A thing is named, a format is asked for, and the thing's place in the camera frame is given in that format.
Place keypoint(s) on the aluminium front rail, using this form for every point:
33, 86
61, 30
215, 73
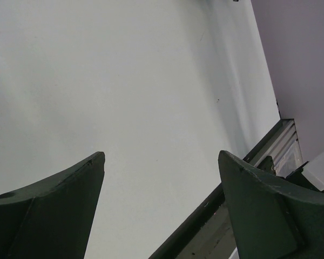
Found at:
278, 152

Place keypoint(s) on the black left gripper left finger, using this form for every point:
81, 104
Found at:
53, 217

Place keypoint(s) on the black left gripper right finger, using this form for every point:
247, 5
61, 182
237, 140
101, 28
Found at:
271, 217

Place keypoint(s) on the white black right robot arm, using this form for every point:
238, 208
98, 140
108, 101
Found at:
309, 174

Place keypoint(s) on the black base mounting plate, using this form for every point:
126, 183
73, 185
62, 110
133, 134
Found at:
206, 233

